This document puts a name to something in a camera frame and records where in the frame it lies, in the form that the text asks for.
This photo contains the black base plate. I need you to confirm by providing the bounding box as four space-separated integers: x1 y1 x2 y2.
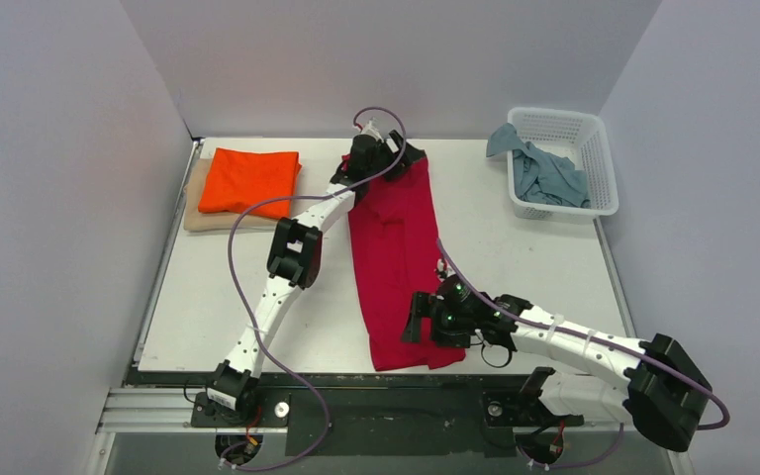
124 371 650 460

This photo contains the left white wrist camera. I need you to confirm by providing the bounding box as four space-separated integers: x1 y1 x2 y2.
360 117 383 141

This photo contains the folded beige t shirt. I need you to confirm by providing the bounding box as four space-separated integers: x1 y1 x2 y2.
183 158 286 233

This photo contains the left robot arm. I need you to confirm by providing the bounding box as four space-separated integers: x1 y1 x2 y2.
206 130 426 426

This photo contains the red t shirt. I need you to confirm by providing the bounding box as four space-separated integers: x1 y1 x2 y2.
347 158 466 371

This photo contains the grey-blue t shirt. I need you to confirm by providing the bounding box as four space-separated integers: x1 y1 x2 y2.
486 123 590 208

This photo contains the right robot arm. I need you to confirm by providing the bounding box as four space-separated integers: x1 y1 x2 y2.
401 275 713 452

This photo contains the folded orange t shirt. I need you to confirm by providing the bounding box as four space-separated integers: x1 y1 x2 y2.
198 148 301 220

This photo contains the white plastic basket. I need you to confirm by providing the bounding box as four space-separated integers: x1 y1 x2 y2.
506 106 619 221

